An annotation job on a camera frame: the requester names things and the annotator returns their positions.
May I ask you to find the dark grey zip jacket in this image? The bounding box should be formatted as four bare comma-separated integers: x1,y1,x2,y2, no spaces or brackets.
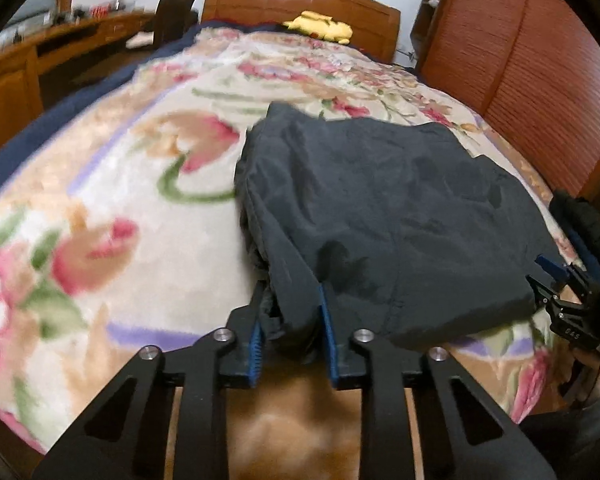
234,101,569,362

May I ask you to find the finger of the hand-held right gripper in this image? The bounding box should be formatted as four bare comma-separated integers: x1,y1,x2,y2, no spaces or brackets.
534,254,589,287
525,274,562,312

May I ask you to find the person's right hand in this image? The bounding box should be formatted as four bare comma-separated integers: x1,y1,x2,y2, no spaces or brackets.
574,349,600,400

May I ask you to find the black desk chair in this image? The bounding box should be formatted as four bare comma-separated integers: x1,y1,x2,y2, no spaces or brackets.
154,0,202,50

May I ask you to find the wooden desk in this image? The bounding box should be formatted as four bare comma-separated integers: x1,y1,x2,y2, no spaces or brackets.
0,7,157,162

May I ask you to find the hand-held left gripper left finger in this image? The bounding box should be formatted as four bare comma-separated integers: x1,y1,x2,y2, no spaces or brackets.
30,282,281,480

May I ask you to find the person's leg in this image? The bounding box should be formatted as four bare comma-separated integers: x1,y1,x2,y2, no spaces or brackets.
519,404,600,480

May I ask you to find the wooden open shelf column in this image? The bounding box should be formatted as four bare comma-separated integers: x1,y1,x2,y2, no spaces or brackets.
409,0,452,67

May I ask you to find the wooden louvered wardrobe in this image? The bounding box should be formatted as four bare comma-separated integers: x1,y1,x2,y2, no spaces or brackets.
419,0,600,202

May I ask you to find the floral blanket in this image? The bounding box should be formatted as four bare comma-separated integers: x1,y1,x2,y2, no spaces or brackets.
0,27,587,480

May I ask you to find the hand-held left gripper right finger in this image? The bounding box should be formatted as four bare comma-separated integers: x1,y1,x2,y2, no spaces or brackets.
317,282,558,480

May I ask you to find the yellow plush toy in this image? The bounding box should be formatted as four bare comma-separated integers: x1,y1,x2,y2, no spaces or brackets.
283,10,354,45

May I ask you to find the black garment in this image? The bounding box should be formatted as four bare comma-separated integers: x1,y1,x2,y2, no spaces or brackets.
550,189,600,281

